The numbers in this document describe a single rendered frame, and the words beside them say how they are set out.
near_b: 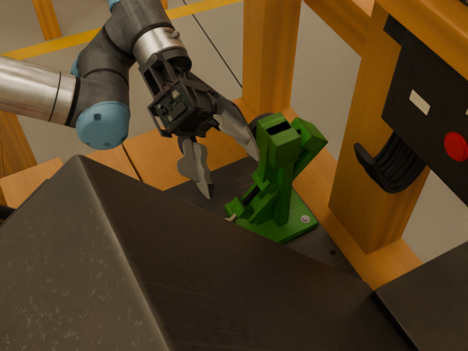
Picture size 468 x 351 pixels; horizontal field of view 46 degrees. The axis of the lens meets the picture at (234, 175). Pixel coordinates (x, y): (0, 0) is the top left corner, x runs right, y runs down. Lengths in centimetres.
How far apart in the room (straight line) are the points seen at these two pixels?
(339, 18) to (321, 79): 173
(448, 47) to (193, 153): 40
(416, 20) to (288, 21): 64
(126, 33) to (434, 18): 48
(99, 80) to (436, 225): 175
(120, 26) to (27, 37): 235
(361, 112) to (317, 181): 33
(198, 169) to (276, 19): 48
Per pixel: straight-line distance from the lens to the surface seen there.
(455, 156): 64
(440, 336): 71
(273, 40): 123
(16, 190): 129
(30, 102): 82
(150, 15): 88
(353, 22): 107
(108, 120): 81
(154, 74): 81
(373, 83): 91
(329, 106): 269
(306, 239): 114
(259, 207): 106
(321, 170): 127
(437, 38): 59
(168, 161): 129
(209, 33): 308
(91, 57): 92
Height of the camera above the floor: 186
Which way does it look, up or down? 52 degrees down
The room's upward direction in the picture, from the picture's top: straight up
